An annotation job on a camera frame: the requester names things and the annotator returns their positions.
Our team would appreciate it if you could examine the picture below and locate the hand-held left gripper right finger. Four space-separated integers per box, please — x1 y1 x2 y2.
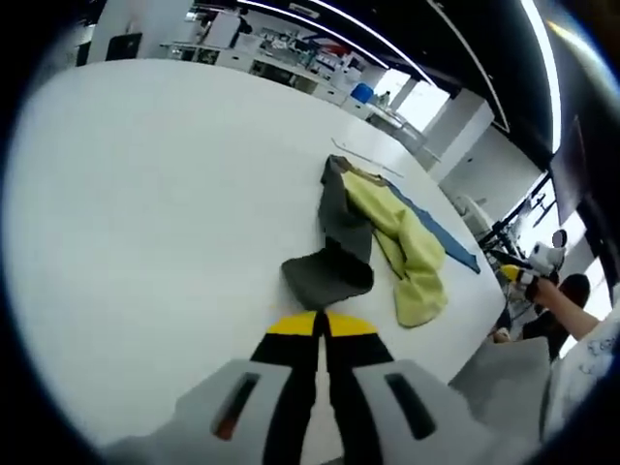
324 312 486 465

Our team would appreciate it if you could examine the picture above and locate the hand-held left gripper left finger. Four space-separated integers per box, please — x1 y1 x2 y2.
159 311 322 465

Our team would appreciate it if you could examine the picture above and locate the yellow blue grey garment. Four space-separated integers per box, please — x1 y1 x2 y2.
280 154 481 329

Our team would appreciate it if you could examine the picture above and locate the black stand rig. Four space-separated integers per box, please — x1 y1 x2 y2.
478 192 549 265

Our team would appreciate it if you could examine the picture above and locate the black monitor screen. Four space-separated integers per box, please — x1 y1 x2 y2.
548 114 620 275

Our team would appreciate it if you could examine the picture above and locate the person's white printed shirt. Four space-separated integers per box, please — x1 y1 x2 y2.
545 309 620 440

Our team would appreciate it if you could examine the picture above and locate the white pillar by window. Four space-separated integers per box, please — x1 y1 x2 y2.
427 88 496 181

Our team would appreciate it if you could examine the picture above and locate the ceiling light strip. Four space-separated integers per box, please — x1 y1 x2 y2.
520 0 564 142
236 0 389 70
309 0 433 87

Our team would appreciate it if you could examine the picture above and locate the white workbench shelving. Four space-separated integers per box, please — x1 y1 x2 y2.
159 12 377 115

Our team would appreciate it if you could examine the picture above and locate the black panel by pillar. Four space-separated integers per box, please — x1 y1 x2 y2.
105 32 143 62

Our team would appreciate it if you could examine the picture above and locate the wide white pillar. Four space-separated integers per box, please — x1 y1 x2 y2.
90 0 196 65

